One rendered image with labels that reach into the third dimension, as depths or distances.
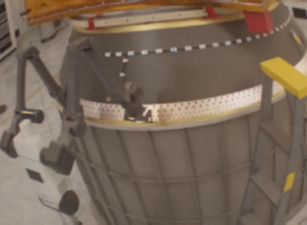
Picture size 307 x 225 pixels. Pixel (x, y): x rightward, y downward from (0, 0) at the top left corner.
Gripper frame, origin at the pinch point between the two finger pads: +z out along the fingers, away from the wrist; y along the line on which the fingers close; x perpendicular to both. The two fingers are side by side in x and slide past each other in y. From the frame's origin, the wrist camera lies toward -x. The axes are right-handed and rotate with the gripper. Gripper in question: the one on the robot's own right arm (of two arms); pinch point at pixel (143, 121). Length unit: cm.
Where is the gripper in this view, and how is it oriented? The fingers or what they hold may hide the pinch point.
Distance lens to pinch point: 262.3
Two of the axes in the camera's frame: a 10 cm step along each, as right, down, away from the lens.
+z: 4.5, 5.0, 7.4
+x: -3.2, 8.6, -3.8
